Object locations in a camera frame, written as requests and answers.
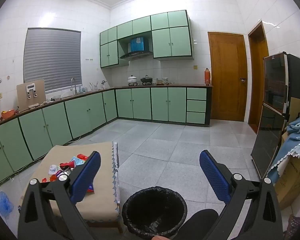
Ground black wok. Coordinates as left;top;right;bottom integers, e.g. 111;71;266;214
140;75;153;86

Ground brown wooden door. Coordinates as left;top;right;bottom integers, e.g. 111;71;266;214
208;32;248;121
248;21;269;133

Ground black glass cabinet appliance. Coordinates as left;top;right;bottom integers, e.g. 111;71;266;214
251;51;300;178

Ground grey window blind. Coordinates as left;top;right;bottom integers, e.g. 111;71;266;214
23;28;82;92

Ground beige cloth covered table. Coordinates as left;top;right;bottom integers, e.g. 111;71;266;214
18;142;121;239

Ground blue box above hood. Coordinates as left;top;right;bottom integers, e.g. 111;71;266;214
130;37;146;52

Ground green upper wall cabinets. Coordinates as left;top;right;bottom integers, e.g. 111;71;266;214
100;10;194;68

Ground blue plastic bag on floor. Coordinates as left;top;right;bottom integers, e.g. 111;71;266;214
0;191;14;218

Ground pile of mixed trash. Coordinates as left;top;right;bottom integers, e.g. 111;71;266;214
41;154;94;197

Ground chrome kitchen faucet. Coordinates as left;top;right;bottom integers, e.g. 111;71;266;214
70;77;77;95

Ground red thermos bottle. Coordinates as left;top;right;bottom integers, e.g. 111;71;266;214
204;68;211;86

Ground cardboard box with blue cloth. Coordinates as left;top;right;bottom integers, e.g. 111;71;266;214
266;117;300;210

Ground cardboard panel with white holder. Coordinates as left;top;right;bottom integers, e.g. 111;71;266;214
17;79;46;112

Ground green lower kitchen cabinets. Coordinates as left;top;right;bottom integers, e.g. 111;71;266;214
0;86;212;183

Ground black lined trash bin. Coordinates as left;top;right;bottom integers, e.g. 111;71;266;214
122;186;187;239

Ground black range hood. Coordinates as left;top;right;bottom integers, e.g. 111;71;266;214
120;50;153;61

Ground orange plastic basin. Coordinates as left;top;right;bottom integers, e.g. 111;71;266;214
1;109;15;120

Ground white cooking pot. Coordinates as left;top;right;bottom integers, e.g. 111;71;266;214
127;75;138;86

